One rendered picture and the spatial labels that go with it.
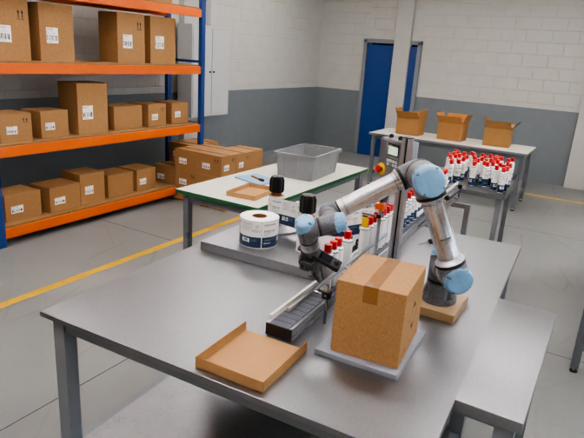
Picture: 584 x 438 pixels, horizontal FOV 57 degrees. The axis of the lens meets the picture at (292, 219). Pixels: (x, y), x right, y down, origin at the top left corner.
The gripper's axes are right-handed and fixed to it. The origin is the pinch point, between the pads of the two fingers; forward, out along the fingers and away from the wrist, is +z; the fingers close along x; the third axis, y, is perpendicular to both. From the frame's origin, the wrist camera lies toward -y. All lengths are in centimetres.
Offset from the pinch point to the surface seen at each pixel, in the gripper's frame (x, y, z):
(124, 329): 60, 49, -22
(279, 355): 45.3, -6.5, -14.5
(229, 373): 62, 0, -27
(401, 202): -56, -15, 2
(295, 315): 24.0, -0.5, -7.6
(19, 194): -76, 361, 102
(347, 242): -25.6, -0.1, 2.5
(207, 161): -251, 294, 187
